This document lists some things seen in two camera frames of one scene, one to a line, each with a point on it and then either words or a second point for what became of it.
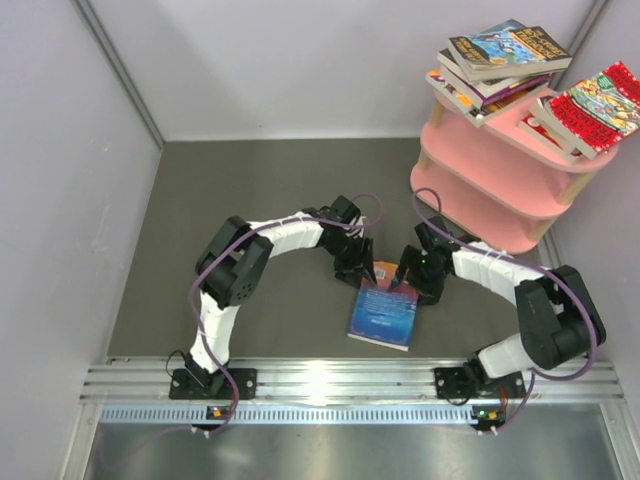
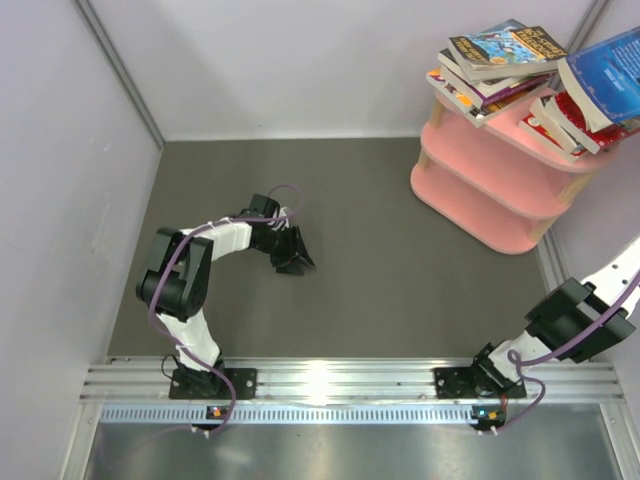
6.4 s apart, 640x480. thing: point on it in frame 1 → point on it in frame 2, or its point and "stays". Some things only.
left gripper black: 353,257 → 288,248
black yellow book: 507,50 stays
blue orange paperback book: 384,312 → 605,79
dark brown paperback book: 488,110 stays
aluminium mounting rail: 336,382 stays
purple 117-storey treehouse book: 494,89 stays
